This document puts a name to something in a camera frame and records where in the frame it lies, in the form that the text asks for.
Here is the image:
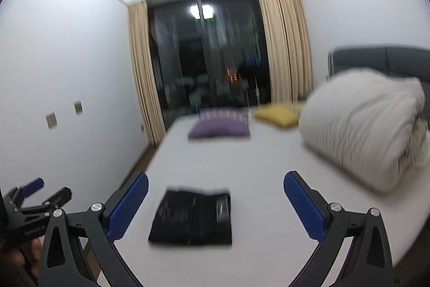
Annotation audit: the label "rolled cream duvet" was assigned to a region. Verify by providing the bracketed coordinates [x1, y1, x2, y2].
[298, 69, 430, 195]

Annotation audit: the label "grey headboard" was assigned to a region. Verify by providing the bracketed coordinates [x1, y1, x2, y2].
[327, 45, 430, 84]

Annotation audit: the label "yellow pillow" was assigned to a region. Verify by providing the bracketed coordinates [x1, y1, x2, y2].
[253, 104, 303, 128]

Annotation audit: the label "beige curtain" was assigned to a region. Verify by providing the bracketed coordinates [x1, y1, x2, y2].
[257, 0, 314, 104]
[127, 1, 167, 147]

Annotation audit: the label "purple pillow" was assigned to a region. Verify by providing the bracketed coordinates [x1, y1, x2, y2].
[188, 108, 251, 140]

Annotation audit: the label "black pants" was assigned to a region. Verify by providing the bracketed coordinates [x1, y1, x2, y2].
[148, 187, 233, 247]

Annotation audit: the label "white bed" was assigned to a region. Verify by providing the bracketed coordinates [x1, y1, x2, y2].
[82, 99, 430, 287]

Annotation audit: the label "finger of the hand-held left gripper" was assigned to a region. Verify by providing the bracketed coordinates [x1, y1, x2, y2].
[7, 177, 45, 204]
[20, 187, 73, 213]

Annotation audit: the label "person's left hand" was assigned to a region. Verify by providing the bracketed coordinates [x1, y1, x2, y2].
[0, 236, 43, 287]

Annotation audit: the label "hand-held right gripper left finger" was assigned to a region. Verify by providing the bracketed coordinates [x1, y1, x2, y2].
[38, 172, 149, 287]

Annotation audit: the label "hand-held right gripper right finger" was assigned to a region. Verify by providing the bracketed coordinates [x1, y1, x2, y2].
[284, 171, 393, 287]

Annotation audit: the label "dark glass window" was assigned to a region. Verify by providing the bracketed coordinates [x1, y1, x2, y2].
[147, 0, 273, 131]

